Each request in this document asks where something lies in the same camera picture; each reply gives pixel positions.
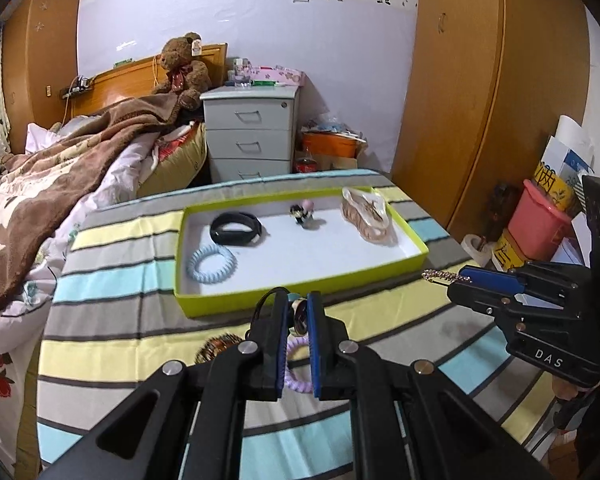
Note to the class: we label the striped bed sheet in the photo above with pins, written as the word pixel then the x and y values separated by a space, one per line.
pixel 130 270

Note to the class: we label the grey drawer nightstand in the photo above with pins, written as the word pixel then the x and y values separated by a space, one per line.
pixel 250 125

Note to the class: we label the pink floral box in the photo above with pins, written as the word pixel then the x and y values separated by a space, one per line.
pixel 280 75

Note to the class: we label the black smart band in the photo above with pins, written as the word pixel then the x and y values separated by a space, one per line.
pixel 220 232

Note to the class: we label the brown teddy bear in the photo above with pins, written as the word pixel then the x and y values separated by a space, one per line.
pixel 182 67

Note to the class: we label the yellow carton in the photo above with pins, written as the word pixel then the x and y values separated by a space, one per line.
pixel 512 252

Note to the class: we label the white paper bag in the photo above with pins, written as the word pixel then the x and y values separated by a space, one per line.
pixel 570 150

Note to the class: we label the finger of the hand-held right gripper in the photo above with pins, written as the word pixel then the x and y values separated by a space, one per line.
pixel 475 297
pixel 490 276

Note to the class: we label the clear glass bottle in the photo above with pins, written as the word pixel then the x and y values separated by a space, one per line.
pixel 241 74

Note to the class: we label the person's right hand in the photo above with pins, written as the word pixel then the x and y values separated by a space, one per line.
pixel 562 390

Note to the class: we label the orange plastic basin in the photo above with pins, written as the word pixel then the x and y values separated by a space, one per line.
pixel 330 146

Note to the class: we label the wooden corner cabinet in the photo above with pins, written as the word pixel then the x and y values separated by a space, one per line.
pixel 40 60

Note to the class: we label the lime green cardboard box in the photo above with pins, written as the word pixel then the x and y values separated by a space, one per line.
pixel 290 255

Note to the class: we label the brown fleece blanket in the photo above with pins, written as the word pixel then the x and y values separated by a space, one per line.
pixel 55 175

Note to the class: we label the large wooden wardrobe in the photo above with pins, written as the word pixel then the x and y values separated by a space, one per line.
pixel 480 85

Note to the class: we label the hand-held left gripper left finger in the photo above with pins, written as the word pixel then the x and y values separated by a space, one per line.
pixel 280 350

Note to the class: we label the clear beige claw clip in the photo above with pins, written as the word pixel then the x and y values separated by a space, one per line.
pixel 365 220

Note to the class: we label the pink plastic bucket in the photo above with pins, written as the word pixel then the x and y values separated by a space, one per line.
pixel 540 220

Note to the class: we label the cola bottle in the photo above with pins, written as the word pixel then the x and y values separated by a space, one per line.
pixel 307 164

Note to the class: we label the yellow pillow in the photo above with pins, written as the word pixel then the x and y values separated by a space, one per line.
pixel 175 165

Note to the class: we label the wooden headboard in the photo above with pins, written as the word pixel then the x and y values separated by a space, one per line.
pixel 120 85

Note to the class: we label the dark brown ornament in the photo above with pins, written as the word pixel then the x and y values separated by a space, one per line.
pixel 502 207

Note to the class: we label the white floral quilt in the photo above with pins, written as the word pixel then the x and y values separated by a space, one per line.
pixel 10 360

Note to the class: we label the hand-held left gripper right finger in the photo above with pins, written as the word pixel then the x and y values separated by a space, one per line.
pixel 316 350

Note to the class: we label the power strip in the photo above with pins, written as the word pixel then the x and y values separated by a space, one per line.
pixel 75 87

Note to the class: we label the white tape roll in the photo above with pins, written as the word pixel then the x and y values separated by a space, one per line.
pixel 475 247

